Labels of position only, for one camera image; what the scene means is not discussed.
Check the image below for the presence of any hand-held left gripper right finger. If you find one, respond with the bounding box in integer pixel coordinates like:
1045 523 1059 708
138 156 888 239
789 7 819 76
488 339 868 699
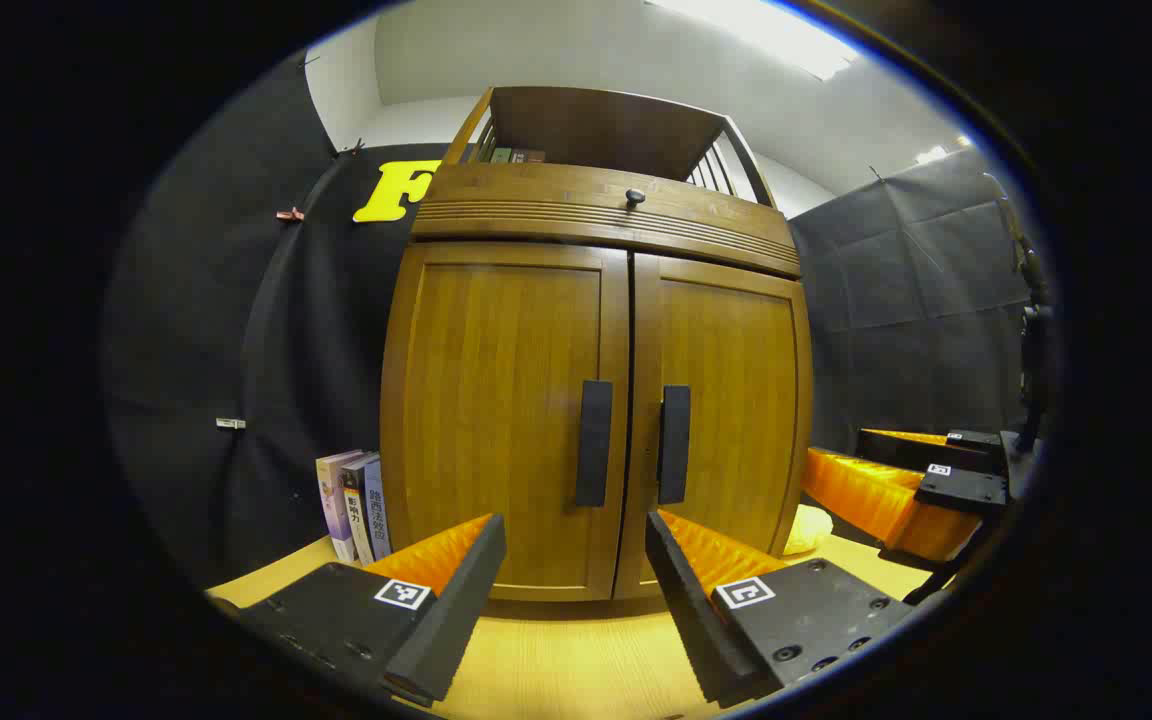
645 509 917 709

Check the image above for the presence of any yellow round object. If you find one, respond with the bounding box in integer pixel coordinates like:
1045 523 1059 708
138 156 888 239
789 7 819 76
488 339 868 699
781 504 834 557

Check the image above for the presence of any wooden shoe cabinet door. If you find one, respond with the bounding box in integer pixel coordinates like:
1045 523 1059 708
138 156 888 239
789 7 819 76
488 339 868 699
614 252 815 601
381 240 632 603

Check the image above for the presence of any purple book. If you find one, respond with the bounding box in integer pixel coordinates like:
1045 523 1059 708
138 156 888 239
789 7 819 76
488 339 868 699
316 450 365 563

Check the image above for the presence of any ceiling light panel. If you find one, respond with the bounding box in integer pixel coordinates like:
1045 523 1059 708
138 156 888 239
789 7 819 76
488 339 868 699
916 135 974 167

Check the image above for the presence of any wooden cabinet drawer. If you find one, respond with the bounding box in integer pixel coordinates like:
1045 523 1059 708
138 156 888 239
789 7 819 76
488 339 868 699
411 162 802 279

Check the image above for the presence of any black backdrop cloth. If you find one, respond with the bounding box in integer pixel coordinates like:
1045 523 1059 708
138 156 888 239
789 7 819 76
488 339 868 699
104 50 1047 591

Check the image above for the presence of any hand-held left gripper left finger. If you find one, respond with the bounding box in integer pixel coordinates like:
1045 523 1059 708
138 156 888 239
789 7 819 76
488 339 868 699
211 513 508 708

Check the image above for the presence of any blue book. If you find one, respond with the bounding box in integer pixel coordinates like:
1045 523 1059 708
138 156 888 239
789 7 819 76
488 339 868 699
364 458 393 561

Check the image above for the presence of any dark book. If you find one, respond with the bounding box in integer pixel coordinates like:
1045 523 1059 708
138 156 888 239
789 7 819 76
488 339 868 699
341 455 377 566

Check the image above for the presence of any wooden double-door shoe cabinet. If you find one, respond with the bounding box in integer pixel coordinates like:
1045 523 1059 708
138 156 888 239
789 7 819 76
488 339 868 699
379 85 815 604

